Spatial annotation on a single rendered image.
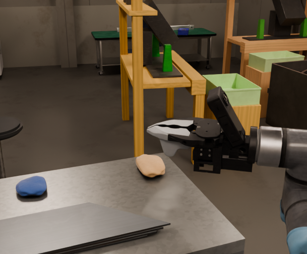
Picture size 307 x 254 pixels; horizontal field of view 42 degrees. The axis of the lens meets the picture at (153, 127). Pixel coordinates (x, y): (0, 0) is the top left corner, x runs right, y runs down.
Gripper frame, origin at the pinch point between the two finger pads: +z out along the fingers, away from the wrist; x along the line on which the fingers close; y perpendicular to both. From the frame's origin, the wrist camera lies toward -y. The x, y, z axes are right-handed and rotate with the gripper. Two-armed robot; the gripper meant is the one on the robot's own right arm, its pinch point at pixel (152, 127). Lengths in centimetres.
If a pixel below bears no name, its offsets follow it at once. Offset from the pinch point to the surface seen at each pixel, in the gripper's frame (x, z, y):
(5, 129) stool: 145, 143, 96
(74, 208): 18, 30, 41
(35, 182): 29, 49, 42
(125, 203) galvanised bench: 27, 17, 45
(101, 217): 15.5, 20.4, 40.8
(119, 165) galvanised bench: 52, 27, 48
